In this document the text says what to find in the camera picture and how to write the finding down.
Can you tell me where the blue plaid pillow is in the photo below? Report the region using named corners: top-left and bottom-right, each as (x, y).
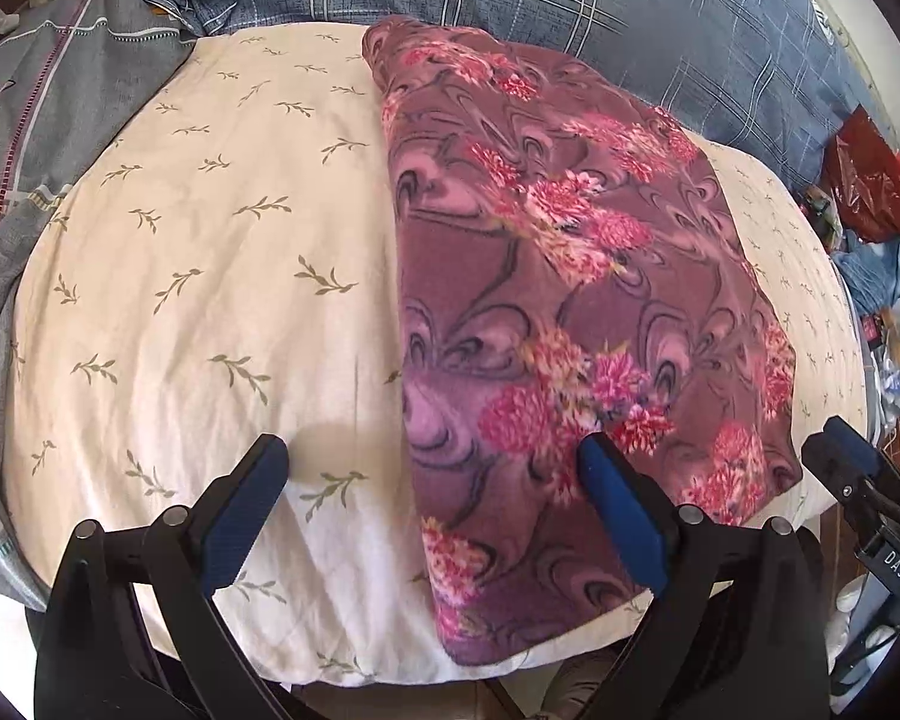
top-left (148, 0), bottom-right (877, 190)

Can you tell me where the cream leaf-print pillow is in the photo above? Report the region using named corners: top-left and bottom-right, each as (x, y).
top-left (1, 25), bottom-right (866, 686)

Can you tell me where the red plastic bag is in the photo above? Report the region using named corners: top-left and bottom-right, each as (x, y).
top-left (821, 106), bottom-right (900, 244)

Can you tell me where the grey star-print bedsheet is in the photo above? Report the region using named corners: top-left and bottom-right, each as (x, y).
top-left (0, 0), bottom-right (190, 610)

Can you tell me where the pile of mixed clutter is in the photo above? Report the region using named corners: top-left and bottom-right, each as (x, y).
top-left (800, 185), bottom-right (900, 436)

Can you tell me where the pink floral garment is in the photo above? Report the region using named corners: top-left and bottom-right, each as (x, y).
top-left (362, 16), bottom-right (802, 667)

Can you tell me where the light blue cloth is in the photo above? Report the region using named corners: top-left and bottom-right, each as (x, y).
top-left (832, 238), bottom-right (900, 317)

